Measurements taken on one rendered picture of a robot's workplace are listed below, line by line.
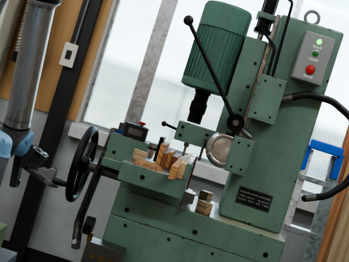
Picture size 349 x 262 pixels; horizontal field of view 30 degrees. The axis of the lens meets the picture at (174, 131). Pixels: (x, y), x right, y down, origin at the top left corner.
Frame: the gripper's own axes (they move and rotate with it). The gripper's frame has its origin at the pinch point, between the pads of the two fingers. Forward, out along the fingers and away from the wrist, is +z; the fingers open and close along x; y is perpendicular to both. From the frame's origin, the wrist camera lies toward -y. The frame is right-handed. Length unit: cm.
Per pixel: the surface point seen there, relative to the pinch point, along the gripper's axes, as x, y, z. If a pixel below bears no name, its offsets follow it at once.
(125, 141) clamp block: -2.4, 28.6, 10.8
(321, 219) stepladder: 77, 47, 98
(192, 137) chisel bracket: 3, 44, 28
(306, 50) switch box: -10, 90, 41
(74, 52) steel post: 127, 35, -53
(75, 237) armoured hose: -9.4, -7.1, 17.6
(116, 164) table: -4.5, 20.7, 13.1
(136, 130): -2.5, 34.3, 11.5
